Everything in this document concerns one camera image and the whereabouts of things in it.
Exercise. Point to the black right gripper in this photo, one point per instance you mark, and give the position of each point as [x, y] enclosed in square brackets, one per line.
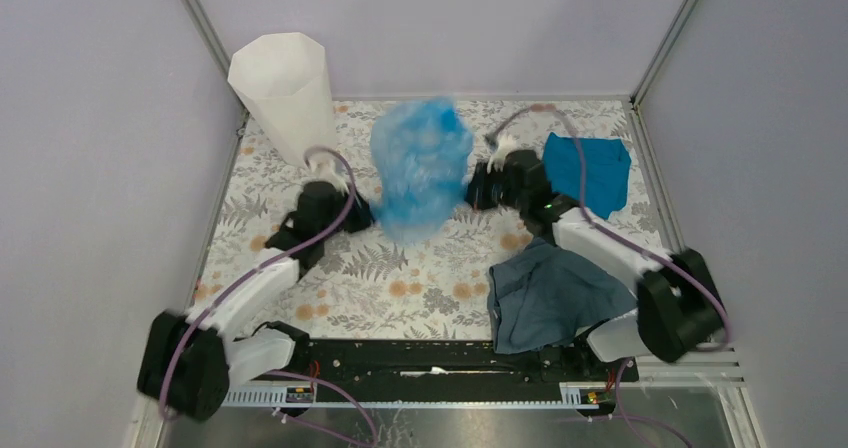
[477, 196]

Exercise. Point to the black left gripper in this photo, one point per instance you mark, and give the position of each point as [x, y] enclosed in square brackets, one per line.
[363, 215]

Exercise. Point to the blue plastic trash bag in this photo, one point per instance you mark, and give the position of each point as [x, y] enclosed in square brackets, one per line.
[420, 150]

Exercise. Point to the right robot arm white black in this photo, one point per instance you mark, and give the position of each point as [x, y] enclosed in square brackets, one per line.
[677, 308]

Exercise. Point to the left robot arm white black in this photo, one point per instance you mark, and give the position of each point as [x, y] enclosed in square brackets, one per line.
[193, 358]

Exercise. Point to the white paper trash bin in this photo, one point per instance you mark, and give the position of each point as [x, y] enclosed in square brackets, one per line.
[282, 80]

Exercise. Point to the floral patterned table mat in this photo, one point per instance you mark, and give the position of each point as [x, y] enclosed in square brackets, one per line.
[366, 286]

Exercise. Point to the grey-blue crumpled cloth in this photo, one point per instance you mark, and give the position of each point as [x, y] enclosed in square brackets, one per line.
[545, 294]

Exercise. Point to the teal folded cloth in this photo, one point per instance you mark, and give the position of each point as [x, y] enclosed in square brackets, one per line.
[608, 166]

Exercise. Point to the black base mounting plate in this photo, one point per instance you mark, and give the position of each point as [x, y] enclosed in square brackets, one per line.
[415, 371]

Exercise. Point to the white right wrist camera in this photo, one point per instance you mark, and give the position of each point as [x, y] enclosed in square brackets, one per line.
[505, 144]

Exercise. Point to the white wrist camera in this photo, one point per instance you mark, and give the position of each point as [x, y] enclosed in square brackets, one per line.
[326, 167]
[505, 144]

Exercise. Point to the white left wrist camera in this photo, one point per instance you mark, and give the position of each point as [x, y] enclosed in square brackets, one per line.
[326, 167]

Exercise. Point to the aluminium frame rails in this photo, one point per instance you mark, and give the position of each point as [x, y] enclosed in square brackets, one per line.
[719, 371]

